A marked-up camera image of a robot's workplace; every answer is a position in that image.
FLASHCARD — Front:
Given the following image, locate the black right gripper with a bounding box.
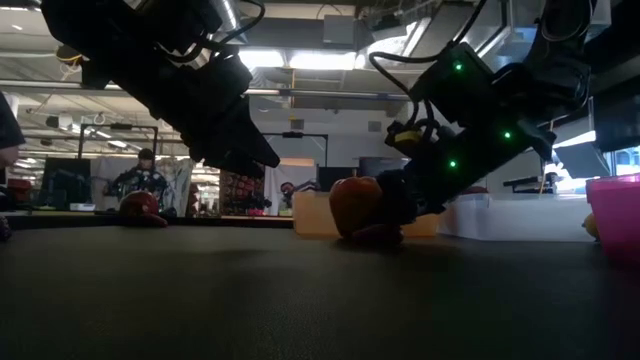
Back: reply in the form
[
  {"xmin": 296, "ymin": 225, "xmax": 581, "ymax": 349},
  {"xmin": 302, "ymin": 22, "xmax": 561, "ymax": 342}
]
[{"xmin": 377, "ymin": 99, "xmax": 556, "ymax": 227}]

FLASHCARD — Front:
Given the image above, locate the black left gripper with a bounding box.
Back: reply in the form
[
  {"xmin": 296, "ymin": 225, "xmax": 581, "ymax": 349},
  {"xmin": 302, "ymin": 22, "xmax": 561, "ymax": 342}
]
[{"xmin": 124, "ymin": 53, "xmax": 281, "ymax": 179}]

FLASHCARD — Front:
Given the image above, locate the yellow lemon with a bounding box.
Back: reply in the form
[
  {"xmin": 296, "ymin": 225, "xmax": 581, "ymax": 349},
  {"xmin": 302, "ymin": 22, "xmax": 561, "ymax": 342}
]
[{"xmin": 581, "ymin": 212, "xmax": 601, "ymax": 241}]

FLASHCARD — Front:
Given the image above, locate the patterned dark red cloth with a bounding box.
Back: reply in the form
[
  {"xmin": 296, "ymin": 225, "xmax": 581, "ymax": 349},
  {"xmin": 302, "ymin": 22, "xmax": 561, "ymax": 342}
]
[{"xmin": 219, "ymin": 169, "xmax": 266, "ymax": 217}]

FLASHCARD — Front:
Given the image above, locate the black computer monitor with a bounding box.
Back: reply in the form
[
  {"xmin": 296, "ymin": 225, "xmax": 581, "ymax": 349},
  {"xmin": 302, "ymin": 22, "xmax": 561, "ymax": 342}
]
[
  {"xmin": 39, "ymin": 157, "xmax": 94, "ymax": 210},
  {"xmin": 358, "ymin": 156, "xmax": 411, "ymax": 179},
  {"xmin": 318, "ymin": 166, "xmax": 359, "ymax": 182}
]

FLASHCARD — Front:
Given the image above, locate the white hanging cloth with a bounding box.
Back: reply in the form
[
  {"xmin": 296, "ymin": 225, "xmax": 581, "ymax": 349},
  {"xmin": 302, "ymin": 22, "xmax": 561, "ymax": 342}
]
[{"xmin": 263, "ymin": 157, "xmax": 317, "ymax": 216}]

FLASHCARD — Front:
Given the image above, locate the person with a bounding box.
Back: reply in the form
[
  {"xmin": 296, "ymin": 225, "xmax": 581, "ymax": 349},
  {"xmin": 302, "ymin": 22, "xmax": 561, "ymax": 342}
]
[
  {"xmin": 0, "ymin": 92, "xmax": 26, "ymax": 170},
  {"xmin": 104, "ymin": 147, "xmax": 172, "ymax": 214},
  {"xmin": 278, "ymin": 179, "xmax": 321, "ymax": 211}
]

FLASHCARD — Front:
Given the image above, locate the orange plastic basket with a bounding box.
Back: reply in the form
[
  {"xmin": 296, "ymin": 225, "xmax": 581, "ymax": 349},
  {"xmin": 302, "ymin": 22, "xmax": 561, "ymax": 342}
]
[{"xmin": 292, "ymin": 191, "xmax": 442, "ymax": 238}]

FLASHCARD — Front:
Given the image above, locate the horizontal grey ceiling pipe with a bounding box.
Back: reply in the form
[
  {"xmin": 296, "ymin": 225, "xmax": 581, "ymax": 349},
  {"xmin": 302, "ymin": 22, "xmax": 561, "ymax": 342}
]
[{"xmin": 244, "ymin": 86, "xmax": 411, "ymax": 105}]

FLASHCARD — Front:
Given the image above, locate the white plastic basket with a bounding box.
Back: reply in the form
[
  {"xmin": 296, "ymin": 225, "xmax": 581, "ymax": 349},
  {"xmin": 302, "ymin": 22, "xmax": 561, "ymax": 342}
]
[{"xmin": 438, "ymin": 192, "xmax": 599, "ymax": 243}]

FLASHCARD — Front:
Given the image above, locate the bright ceiling light panel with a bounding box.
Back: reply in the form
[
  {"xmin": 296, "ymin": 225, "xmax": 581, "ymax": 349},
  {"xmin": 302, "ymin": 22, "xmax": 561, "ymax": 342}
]
[{"xmin": 239, "ymin": 47, "xmax": 359, "ymax": 71}]

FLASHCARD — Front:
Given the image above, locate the grey computer monitor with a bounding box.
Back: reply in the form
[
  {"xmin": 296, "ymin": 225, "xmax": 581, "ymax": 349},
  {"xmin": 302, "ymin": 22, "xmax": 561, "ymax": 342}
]
[{"xmin": 499, "ymin": 152, "xmax": 545, "ymax": 187}]

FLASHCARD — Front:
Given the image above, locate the tilted grey laptop screen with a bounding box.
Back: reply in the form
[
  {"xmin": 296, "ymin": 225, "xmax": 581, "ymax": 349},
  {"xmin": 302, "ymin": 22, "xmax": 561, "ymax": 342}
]
[{"xmin": 553, "ymin": 141, "xmax": 612, "ymax": 180}]

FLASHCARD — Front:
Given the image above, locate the pink plastic basket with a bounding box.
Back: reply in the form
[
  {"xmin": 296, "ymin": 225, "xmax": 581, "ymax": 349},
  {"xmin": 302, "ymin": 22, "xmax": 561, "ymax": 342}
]
[{"xmin": 585, "ymin": 173, "xmax": 640, "ymax": 266}]

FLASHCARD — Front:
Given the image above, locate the large dark monitor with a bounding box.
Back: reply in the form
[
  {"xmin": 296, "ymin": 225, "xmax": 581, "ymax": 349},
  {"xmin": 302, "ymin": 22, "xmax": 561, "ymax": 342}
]
[{"xmin": 588, "ymin": 94, "xmax": 640, "ymax": 154}]

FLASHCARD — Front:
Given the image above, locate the black camera stand frame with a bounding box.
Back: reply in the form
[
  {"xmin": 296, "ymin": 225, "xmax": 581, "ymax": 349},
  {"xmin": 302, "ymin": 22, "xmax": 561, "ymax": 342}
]
[
  {"xmin": 262, "ymin": 131, "xmax": 330, "ymax": 166},
  {"xmin": 77, "ymin": 122, "xmax": 160, "ymax": 161}
]

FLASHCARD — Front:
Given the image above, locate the thin yellow cable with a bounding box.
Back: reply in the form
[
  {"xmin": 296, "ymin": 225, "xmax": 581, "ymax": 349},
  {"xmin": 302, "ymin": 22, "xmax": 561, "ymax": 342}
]
[{"xmin": 538, "ymin": 147, "xmax": 551, "ymax": 195}]

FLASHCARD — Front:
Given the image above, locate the black yellow cable reel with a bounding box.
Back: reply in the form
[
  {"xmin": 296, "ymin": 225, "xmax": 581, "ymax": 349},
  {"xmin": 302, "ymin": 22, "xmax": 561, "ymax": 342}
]
[{"xmin": 54, "ymin": 43, "xmax": 89, "ymax": 66}]

